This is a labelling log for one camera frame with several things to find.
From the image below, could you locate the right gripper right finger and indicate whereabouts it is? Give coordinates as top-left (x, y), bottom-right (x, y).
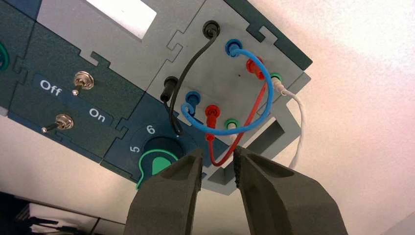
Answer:
top-left (233, 146), bottom-right (349, 235)

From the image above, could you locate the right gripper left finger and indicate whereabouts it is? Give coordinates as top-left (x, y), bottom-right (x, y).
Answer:
top-left (124, 148), bottom-right (204, 235)

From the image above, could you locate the red jumper wire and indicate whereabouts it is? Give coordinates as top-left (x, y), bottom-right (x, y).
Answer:
top-left (205, 57), bottom-right (269, 167)

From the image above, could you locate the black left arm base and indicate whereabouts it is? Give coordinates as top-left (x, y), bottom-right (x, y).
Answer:
top-left (0, 191), bottom-right (40, 235)

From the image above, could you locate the green and black rotary knob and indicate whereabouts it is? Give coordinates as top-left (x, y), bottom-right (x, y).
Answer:
top-left (136, 138), bottom-right (185, 190)

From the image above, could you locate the grey and blue control box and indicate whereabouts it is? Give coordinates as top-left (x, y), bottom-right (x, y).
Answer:
top-left (0, 0), bottom-right (314, 196)

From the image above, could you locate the small white LCD display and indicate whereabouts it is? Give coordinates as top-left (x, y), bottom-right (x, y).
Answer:
top-left (85, 0), bottom-right (157, 40)

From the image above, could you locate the teal round push button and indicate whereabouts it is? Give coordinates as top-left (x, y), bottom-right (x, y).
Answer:
top-left (0, 43), bottom-right (9, 71)

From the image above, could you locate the white jumper wire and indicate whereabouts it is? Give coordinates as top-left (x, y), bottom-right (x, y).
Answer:
top-left (228, 77), bottom-right (307, 170)

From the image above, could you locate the black jumper wire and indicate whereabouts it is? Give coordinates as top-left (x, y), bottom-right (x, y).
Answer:
top-left (161, 20), bottom-right (221, 136)

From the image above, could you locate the metal toggle switch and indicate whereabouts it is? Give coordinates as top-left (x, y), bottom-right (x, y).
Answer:
top-left (71, 70), bottom-right (95, 96)
top-left (41, 114), bottom-right (74, 133)

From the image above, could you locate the blue jumper wire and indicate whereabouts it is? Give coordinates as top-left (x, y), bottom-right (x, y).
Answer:
top-left (181, 39), bottom-right (275, 136)

